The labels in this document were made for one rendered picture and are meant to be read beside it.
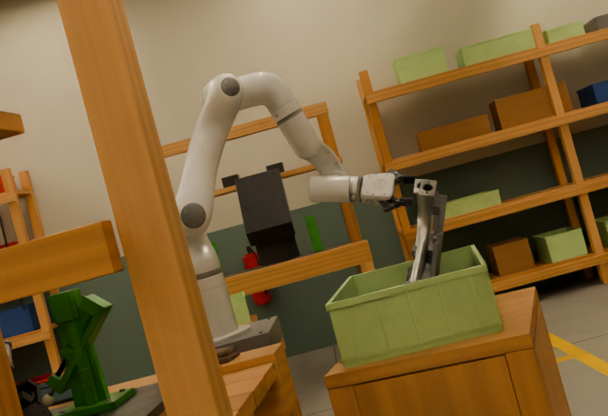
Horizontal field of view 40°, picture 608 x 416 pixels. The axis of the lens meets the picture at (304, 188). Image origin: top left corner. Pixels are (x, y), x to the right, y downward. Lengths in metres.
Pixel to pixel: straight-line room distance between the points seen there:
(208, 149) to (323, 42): 5.20
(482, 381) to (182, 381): 0.86
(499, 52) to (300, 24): 1.78
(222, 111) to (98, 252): 1.09
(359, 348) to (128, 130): 0.95
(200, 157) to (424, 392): 0.92
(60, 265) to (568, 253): 6.05
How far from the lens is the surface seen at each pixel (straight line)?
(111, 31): 1.49
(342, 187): 2.55
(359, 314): 2.13
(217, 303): 2.42
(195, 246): 2.47
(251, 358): 2.01
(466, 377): 2.08
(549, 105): 7.22
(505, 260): 7.10
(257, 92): 2.54
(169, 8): 7.76
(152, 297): 1.46
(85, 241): 1.44
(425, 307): 2.12
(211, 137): 2.45
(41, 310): 7.23
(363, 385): 2.13
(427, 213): 2.25
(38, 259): 1.47
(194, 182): 2.40
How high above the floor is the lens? 1.20
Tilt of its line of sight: 2 degrees up
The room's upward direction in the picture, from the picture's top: 15 degrees counter-clockwise
